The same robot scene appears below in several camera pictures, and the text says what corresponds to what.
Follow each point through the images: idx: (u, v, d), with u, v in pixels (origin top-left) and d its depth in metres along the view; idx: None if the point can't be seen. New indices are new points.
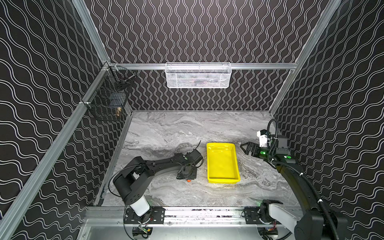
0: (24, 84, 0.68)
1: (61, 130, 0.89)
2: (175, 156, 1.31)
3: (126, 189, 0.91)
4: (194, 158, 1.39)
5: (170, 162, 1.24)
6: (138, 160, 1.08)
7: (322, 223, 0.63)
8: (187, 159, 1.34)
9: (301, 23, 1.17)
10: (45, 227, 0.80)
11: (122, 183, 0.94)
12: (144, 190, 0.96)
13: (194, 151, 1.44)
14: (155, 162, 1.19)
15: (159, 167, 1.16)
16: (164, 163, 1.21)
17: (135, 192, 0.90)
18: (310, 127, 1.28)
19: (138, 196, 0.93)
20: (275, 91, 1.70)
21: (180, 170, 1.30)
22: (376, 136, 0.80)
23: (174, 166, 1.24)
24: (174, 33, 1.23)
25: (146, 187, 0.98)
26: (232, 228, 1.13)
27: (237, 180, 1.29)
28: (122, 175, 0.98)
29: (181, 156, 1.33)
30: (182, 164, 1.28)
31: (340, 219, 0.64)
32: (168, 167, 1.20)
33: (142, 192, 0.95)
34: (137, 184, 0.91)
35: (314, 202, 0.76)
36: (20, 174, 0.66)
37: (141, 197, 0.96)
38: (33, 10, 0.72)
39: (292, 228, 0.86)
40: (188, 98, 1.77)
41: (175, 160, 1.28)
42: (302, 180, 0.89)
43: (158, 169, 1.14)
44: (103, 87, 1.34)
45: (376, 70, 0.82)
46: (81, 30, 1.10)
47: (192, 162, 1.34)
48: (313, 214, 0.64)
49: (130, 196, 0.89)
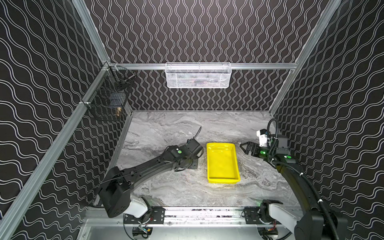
0: (24, 84, 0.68)
1: (60, 130, 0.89)
2: (163, 155, 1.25)
3: (108, 202, 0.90)
4: (191, 150, 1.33)
5: (154, 165, 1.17)
6: (115, 171, 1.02)
7: (322, 223, 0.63)
8: (180, 153, 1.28)
9: (301, 23, 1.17)
10: (45, 227, 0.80)
11: (106, 195, 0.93)
12: (129, 200, 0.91)
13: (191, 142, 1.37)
14: (134, 170, 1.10)
15: (139, 175, 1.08)
16: (146, 169, 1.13)
17: (116, 207, 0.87)
18: (310, 127, 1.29)
19: (124, 207, 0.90)
20: (275, 91, 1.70)
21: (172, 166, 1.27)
22: (376, 136, 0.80)
23: (163, 166, 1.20)
24: (174, 33, 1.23)
25: (129, 199, 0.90)
26: (232, 228, 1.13)
27: (237, 180, 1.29)
28: (102, 188, 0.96)
29: (173, 152, 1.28)
30: (174, 161, 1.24)
31: (340, 219, 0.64)
32: (151, 170, 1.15)
33: (127, 202, 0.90)
34: (114, 201, 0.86)
35: (314, 202, 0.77)
36: (21, 174, 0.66)
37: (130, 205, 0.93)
38: (33, 9, 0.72)
39: (292, 228, 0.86)
40: (188, 98, 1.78)
41: (163, 159, 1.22)
42: (302, 180, 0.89)
43: (138, 177, 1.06)
44: (103, 87, 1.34)
45: (376, 70, 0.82)
46: (81, 30, 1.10)
47: (188, 155, 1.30)
48: (313, 214, 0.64)
49: (113, 208, 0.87)
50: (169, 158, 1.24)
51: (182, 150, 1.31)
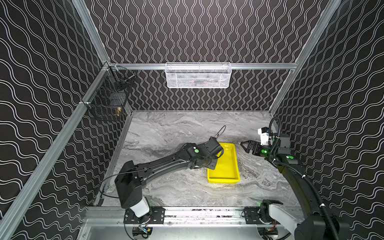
0: (24, 84, 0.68)
1: (61, 130, 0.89)
2: (178, 154, 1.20)
3: (122, 194, 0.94)
4: (210, 150, 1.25)
5: (168, 163, 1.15)
6: (130, 165, 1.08)
7: (324, 228, 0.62)
8: (197, 152, 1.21)
9: (301, 23, 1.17)
10: (45, 227, 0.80)
11: (120, 186, 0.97)
12: (141, 195, 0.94)
13: (211, 141, 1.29)
14: (148, 165, 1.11)
15: (153, 171, 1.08)
16: (160, 166, 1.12)
17: (129, 200, 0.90)
18: (310, 127, 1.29)
19: (135, 201, 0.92)
20: (275, 91, 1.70)
21: (187, 164, 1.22)
22: (376, 136, 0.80)
23: (177, 165, 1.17)
24: (174, 33, 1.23)
25: (141, 193, 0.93)
26: (232, 228, 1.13)
27: (237, 180, 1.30)
28: (118, 180, 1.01)
29: (189, 151, 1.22)
30: (189, 160, 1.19)
31: (342, 224, 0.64)
32: (164, 168, 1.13)
33: (139, 196, 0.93)
34: (127, 194, 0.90)
35: (316, 205, 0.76)
36: (20, 174, 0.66)
37: (140, 201, 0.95)
38: (33, 10, 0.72)
39: (292, 229, 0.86)
40: (188, 98, 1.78)
41: (177, 158, 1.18)
42: (304, 182, 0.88)
43: (151, 174, 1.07)
44: (103, 87, 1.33)
45: (376, 70, 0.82)
46: (81, 30, 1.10)
47: (204, 155, 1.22)
48: (315, 218, 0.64)
49: (126, 201, 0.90)
50: (185, 157, 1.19)
51: (199, 150, 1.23)
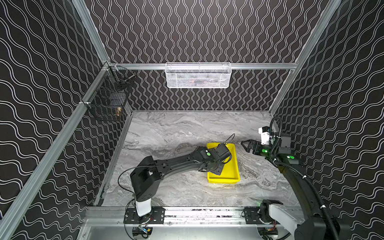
0: (24, 84, 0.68)
1: (61, 130, 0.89)
2: (192, 154, 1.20)
3: (138, 187, 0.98)
4: (220, 154, 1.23)
5: (183, 162, 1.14)
6: (150, 160, 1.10)
7: (325, 230, 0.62)
8: (209, 155, 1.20)
9: (301, 23, 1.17)
10: (45, 227, 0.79)
11: (137, 180, 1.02)
12: (155, 189, 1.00)
13: (221, 146, 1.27)
14: (166, 162, 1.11)
15: (170, 168, 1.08)
16: (178, 164, 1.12)
17: (145, 193, 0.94)
18: (310, 127, 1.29)
19: (149, 194, 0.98)
20: (275, 91, 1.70)
21: (200, 166, 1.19)
22: (376, 136, 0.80)
23: (191, 165, 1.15)
24: (174, 33, 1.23)
25: (157, 187, 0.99)
26: (232, 228, 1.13)
27: (237, 180, 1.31)
28: (135, 173, 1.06)
29: (201, 153, 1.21)
30: (202, 162, 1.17)
31: (343, 226, 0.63)
32: (181, 168, 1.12)
33: (154, 191, 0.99)
34: (145, 187, 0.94)
35: (316, 207, 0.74)
36: (21, 174, 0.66)
37: (152, 195, 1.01)
38: (33, 10, 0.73)
39: (292, 229, 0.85)
40: (188, 98, 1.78)
41: (192, 158, 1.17)
42: (304, 182, 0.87)
43: (169, 170, 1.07)
44: (103, 87, 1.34)
45: (376, 70, 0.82)
46: (81, 30, 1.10)
47: (216, 158, 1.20)
48: (315, 220, 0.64)
49: (142, 194, 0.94)
50: (198, 158, 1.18)
51: (211, 153, 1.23)
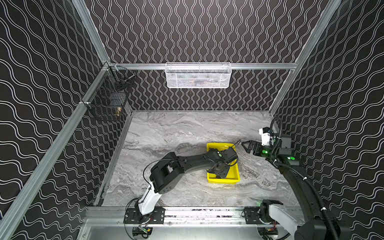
0: (24, 84, 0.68)
1: (61, 130, 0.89)
2: (208, 153, 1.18)
3: (160, 180, 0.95)
4: (228, 156, 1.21)
5: (202, 159, 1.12)
6: (171, 155, 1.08)
7: (325, 232, 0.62)
8: (220, 156, 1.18)
9: (301, 23, 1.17)
10: (45, 227, 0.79)
11: (158, 174, 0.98)
12: (175, 183, 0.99)
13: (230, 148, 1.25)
14: (186, 158, 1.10)
15: (191, 164, 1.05)
16: (197, 162, 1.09)
17: (168, 185, 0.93)
18: (310, 127, 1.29)
19: (170, 187, 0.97)
20: (275, 91, 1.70)
21: (213, 165, 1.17)
22: (376, 137, 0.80)
23: (207, 164, 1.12)
24: (174, 33, 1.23)
25: (178, 181, 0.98)
26: (232, 228, 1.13)
27: (237, 180, 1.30)
28: (158, 167, 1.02)
29: (214, 153, 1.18)
30: (216, 162, 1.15)
31: (343, 228, 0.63)
32: (199, 165, 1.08)
33: (174, 184, 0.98)
34: (169, 179, 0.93)
35: (317, 209, 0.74)
36: (21, 173, 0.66)
37: (171, 188, 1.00)
38: (33, 10, 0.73)
39: (292, 231, 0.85)
40: (188, 98, 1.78)
41: (208, 156, 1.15)
42: (305, 184, 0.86)
43: (189, 167, 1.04)
44: (103, 87, 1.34)
45: (376, 70, 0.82)
46: (81, 30, 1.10)
47: (226, 160, 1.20)
48: (315, 223, 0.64)
49: (164, 187, 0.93)
50: (213, 157, 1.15)
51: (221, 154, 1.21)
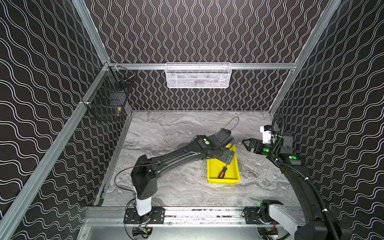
0: (24, 84, 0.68)
1: (61, 130, 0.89)
2: (189, 145, 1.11)
3: (138, 187, 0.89)
4: (220, 142, 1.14)
5: (179, 155, 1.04)
6: (144, 159, 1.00)
7: (325, 234, 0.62)
8: (208, 144, 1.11)
9: (301, 23, 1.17)
10: (45, 227, 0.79)
11: (137, 180, 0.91)
12: (156, 186, 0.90)
13: (221, 131, 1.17)
14: (161, 158, 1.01)
15: (166, 164, 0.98)
16: (173, 158, 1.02)
17: (145, 192, 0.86)
18: (310, 127, 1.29)
19: (151, 192, 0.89)
20: (275, 91, 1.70)
21: (200, 156, 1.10)
22: (376, 136, 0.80)
23: (189, 157, 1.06)
24: (174, 33, 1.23)
25: (156, 185, 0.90)
26: (232, 228, 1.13)
27: (237, 180, 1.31)
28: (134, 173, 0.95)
29: (200, 142, 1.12)
30: (201, 152, 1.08)
31: (344, 230, 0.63)
32: (177, 161, 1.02)
33: (155, 188, 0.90)
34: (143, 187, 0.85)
35: (318, 211, 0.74)
36: (20, 173, 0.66)
37: (155, 192, 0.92)
38: (33, 10, 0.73)
39: (292, 231, 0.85)
40: (188, 98, 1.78)
41: (189, 150, 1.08)
42: (306, 184, 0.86)
43: (164, 167, 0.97)
44: (103, 87, 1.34)
45: (376, 70, 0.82)
46: (81, 30, 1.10)
47: (216, 146, 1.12)
48: (316, 224, 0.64)
49: (142, 193, 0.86)
50: (196, 149, 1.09)
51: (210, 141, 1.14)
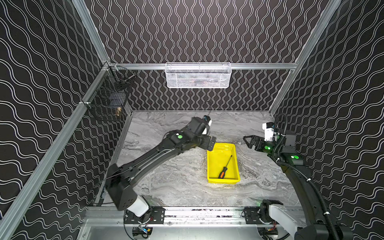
0: (24, 84, 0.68)
1: (60, 130, 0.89)
2: (162, 142, 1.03)
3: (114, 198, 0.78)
4: (194, 132, 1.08)
5: (152, 156, 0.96)
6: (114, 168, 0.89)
7: (326, 237, 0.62)
8: (181, 137, 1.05)
9: (301, 23, 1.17)
10: (45, 227, 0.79)
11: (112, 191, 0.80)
12: (133, 192, 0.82)
13: (193, 121, 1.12)
14: (133, 163, 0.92)
15: (138, 169, 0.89)
16: (147, 161, 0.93)
17: (123, 201, 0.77)
18: (310, 127, 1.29)
19: (130, 200, 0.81)
20: (275, 91, 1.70)
21: (176, 152, 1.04)
22: (376, 136, 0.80)
23: (162, 156, 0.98)
24: (174, 33, 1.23)
25: (132, 191, 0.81)
26: (232, 228, 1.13)
27: (237, 180, 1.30)
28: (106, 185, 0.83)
29: (173, 136, 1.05)
30: (176, 147, 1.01)
31: (345, 233, 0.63)
32: (149, 162, 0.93)
33: (133, 195, 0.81)
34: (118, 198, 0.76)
35: (319, 213, 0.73)
36: (20, 174, 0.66)
37: (135, 198, 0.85)
38: (33, 10, 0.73)
39: (292, 231, 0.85)
40: (188, 98, 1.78)
41: (162, 149, 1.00)
42: (308, 185, 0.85)
43: (138, 172, 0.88)
44: (103, 87, 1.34)
45: (376, 70, 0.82)
46: (81, 30, 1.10)
47: (191, 137, 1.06)
48: (317, 227, 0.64)
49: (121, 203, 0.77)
50: (169, 146, 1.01)
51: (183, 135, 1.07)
